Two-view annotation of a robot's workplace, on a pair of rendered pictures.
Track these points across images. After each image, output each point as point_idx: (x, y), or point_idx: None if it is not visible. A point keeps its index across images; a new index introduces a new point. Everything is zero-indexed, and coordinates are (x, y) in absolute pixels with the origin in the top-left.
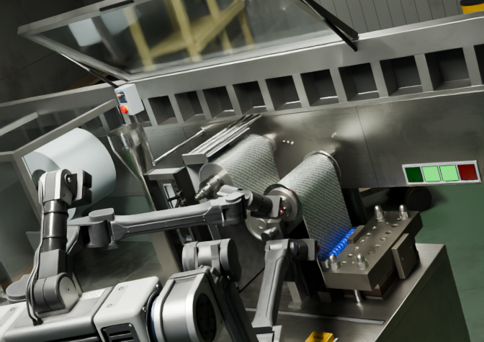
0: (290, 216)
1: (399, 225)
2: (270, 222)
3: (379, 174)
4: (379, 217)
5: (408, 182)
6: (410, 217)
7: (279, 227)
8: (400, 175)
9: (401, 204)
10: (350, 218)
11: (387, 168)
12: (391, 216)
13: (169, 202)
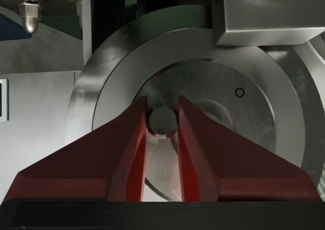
0: (153, 64)
1: None
2: (296, 30)
3: (64, 99)
4: (81, 4)
5: (0, 83)
6: (17, 7)
7: None
8: (20, 98)
9: (31, 33)
10: None
11: (42, 114)
12: (62, 7)
13: None
